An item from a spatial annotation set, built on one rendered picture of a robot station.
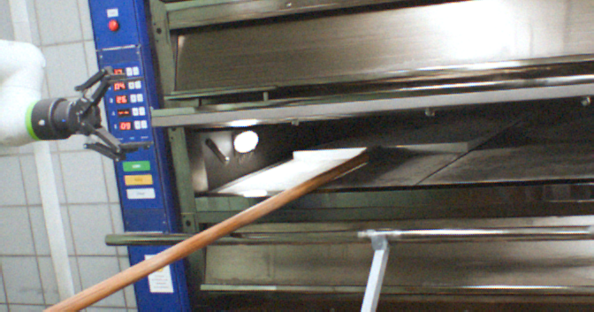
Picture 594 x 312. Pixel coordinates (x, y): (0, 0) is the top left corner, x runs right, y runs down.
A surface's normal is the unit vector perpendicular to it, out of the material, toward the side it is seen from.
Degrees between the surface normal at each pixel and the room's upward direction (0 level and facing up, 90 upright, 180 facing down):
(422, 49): 70
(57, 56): 90
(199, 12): 90
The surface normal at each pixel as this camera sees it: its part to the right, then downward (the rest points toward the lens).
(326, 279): -0.47, -0.16
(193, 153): 0.88, -0.05
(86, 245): -0.46, 0.18
